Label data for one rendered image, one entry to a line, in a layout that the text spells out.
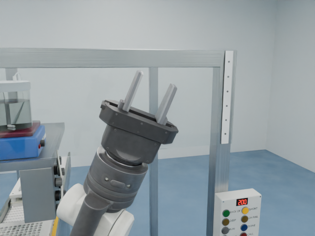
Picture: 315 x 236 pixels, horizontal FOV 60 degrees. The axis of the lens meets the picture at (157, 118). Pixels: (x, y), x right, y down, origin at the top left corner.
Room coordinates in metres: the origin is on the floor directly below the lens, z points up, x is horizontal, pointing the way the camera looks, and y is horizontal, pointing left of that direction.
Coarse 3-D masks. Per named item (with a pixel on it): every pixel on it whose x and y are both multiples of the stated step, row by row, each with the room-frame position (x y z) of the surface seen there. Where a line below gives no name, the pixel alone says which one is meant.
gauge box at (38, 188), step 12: (48, 168) 0.89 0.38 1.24; (24, 180) 0.87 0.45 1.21; (36, 180) 0.88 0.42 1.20; (48, 180) 0.89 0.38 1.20; (24, 192) 0.87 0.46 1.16; (36, 192) 0.88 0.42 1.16; (48, 192) 0.89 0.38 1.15; (24, 204) 0.87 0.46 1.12; (36, 204) 0.88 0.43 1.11; (48, 204) 0.89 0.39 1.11; (24, 216) 0.87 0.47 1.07; (36, 216) 0.88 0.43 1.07; (48, 216) 0.89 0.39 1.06
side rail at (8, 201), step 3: (6, 201) 1.35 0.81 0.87; (9, 201) 1.36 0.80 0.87; (6, 204) 1.32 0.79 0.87; (9, 204) 1.35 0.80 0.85; (3, 207) 1.28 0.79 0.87; (6, 207) 1.29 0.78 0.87; (3, 210) 1.26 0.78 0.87; (6, 210) 1.29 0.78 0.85; (0, 213) 1.23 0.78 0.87; (3, 213) 1.24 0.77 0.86; (0, 216) 1.20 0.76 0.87; (3, 216) 1.24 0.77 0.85; (0, 219) 1.20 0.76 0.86; (0, 222) 1.19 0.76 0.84
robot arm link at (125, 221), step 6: (120, 216) 0.41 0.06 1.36; (126, 216) 0.41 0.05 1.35; (132, 216) 0.42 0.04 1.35; (120, 222) 0.40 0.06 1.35; (126, 222) 0.40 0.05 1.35; (132, 222) 0.42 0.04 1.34; (114, 228) 0.39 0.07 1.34; (120, 228) 0.39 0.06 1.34; (126, 228) 0.39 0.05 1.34; (114, 234) 0.39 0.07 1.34; (120, 234) 0.39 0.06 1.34; (126, 234) 0.41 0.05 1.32
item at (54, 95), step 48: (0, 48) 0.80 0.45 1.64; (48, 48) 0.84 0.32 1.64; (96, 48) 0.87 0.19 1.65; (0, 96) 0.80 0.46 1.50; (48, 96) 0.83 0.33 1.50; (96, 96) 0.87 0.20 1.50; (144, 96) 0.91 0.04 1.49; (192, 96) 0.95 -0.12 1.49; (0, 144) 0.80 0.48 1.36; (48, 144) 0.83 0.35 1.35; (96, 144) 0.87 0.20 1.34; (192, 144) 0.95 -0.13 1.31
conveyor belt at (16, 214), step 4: (64, 160) 2.07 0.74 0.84; (64, 164) 1.98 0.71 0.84; (12, 208) 1.34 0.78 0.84; (16, 208) 1.34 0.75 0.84; (20, 208) 1.34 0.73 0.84; (8, 212) 1.30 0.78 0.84; (12, 212) 1.30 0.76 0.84; (16, 212) 1.30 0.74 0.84; (20, 212) 1.30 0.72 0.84; (8, 216) 1.26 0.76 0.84; (12, 216) 1.26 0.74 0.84; (16, 216) 1.26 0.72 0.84; (20, 216) 1.26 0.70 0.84; (4, 220) 1.23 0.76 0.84; (8, 220) 1.23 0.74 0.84; (12, 220) 1.23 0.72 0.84; (16, 220) 1.23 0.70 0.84; (20, 220) 1.23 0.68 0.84; (52, 224) 1.19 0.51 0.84
